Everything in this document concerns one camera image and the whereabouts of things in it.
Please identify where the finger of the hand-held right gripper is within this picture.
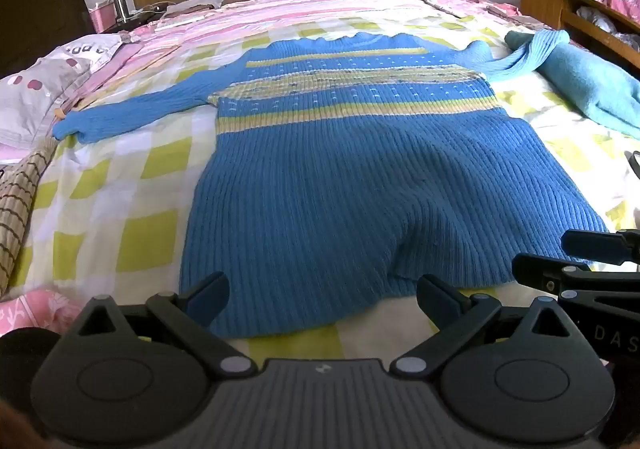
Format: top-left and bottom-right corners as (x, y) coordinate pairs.
(561, 228), (640, 266)
(511, 253), (640, 302)

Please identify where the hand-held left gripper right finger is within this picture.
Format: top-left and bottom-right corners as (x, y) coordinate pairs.
(390, 274), (576, 377)

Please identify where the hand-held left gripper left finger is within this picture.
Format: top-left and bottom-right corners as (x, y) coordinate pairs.
(70, 271), (258, 377)

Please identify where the blue striped knit sweater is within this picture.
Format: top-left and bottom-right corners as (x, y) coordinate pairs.
(52, 29), (611, 340)

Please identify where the green checkered bed sheet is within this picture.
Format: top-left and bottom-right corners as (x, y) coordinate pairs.
(0, 12), (640, 365)

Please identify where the teal folded cloth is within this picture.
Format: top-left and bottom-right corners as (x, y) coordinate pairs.
(505, 30), (640, 137)

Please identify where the pink floral cloth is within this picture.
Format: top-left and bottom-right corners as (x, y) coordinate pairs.
(0, 289), (86, 335)

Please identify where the white cloth bundle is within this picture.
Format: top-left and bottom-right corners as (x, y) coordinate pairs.
(575, 6), (626, 32)

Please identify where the long wooden stick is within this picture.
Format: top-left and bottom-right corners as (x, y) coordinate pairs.
(55, 46), (181, 120)

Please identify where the mauve pillow cloth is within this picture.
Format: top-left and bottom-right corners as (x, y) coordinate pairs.
(75, 32), (166, 105)

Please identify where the grey dotted pillow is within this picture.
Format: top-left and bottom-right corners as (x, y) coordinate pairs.
(0, 33), (123, 147)

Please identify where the white flat book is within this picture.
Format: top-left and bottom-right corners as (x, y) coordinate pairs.
(155, 12), (208, 32)

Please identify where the pink striped quilt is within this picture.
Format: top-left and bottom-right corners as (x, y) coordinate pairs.
(65, 0), (521, 110)

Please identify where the dark nightstand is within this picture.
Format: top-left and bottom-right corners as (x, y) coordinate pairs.
(100, 9), (166, 35)

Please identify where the grey folded cloth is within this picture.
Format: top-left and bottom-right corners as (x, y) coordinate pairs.
(165, 0), (226, 15)

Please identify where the pink plastic basket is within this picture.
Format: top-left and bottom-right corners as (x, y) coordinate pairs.
(90, 4), (121, 34)

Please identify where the dark wooden headboard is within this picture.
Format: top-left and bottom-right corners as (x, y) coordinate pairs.
(0, 0), (96, 80)

